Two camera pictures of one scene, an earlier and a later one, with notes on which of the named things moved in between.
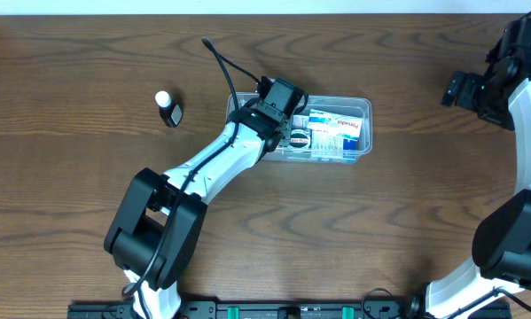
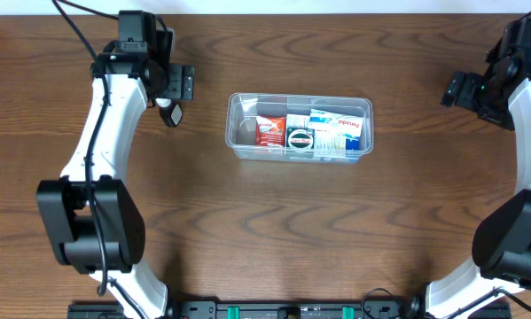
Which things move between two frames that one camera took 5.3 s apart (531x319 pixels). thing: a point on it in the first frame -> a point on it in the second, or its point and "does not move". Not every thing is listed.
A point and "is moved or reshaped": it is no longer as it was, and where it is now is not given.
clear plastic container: (327, 129) does not move
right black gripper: (456, 89) does not move
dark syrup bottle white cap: (170, 112) does not move
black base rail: (255, 309) does not move
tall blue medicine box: (334, 138) is moved or reshaped
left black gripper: (288, 132) -> (184, 89)
